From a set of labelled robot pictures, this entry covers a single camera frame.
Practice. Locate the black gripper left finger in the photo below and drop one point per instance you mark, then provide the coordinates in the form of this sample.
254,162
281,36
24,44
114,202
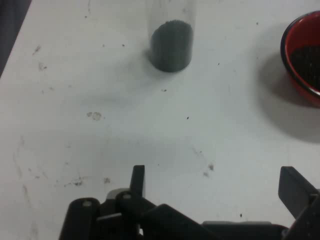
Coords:
125,217

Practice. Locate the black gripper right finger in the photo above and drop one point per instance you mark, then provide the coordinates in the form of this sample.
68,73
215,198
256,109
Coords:
302,200

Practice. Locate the black seed heap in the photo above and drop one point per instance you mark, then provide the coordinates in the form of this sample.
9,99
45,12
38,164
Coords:
172,50
307,65

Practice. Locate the clear plastic jar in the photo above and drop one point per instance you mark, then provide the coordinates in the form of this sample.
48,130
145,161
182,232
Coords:
172,15

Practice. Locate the red bowl black rim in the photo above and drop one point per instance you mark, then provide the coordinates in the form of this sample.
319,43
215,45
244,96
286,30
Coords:
300,32

